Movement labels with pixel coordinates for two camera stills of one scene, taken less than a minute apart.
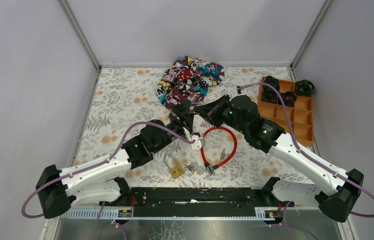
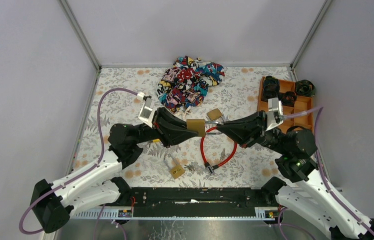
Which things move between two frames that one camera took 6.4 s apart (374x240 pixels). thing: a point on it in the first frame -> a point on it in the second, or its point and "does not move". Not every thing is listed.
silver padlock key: x=189 y=167 does not move
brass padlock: x=177 y=171 does not move
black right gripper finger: x=207 y=111 -> x=250 y=122
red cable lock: x=209 y=168 does not move
